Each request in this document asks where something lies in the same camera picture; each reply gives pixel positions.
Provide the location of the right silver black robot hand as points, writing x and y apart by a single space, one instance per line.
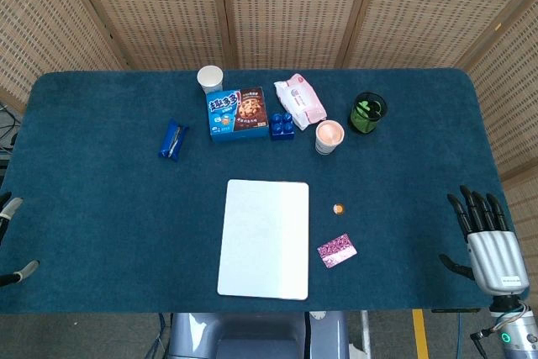
496 258

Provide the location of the left black grey robot hand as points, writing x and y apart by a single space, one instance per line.
12 204

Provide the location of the pink patterned small packet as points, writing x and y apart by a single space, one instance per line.
337 250

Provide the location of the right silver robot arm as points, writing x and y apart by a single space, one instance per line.
521 334

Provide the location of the white rectangular board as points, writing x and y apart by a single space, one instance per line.
262 241

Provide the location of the dark blue table cloth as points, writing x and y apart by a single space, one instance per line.
105 216

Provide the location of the metal table leg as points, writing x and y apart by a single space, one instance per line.
365 329

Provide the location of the black mesh pen holder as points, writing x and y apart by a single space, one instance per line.
357 121

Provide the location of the paper cup with pink lid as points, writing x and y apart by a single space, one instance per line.
330 134

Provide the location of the empty white paper cup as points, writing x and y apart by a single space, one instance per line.
209 77

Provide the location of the blue chocolate cookie box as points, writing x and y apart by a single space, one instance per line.
237 117

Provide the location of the blue toy building brick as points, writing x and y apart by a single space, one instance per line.
281 128

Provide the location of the pink white wet wipes pack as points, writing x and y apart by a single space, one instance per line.
300 100

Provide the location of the grey blue robot torso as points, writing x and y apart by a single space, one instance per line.
252 334

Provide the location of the woven bamboo folding screen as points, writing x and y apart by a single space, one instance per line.
294 6

